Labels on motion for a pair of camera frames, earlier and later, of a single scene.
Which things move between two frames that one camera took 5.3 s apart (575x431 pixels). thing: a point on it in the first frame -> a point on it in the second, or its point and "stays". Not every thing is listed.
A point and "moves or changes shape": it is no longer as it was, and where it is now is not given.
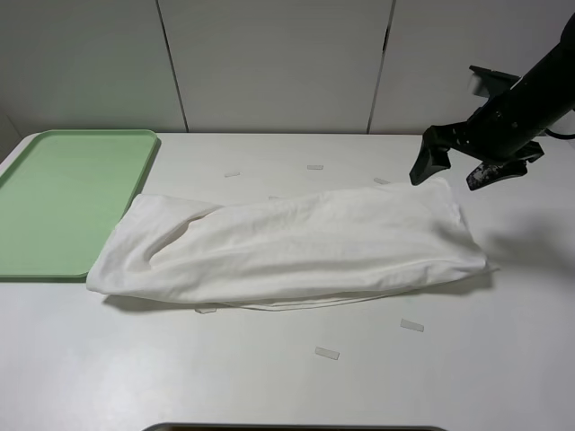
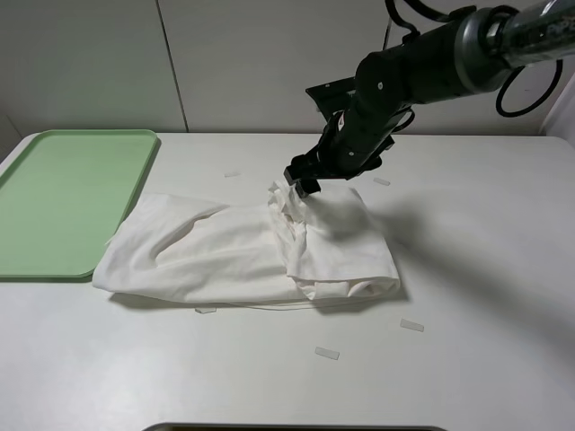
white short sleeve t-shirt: x=290 y=250 moves or changes shape
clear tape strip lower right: x=409 y=324 stays
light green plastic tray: x=62 y=198 stays
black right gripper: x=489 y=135 -> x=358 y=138
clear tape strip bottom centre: x=329 y=354 stays
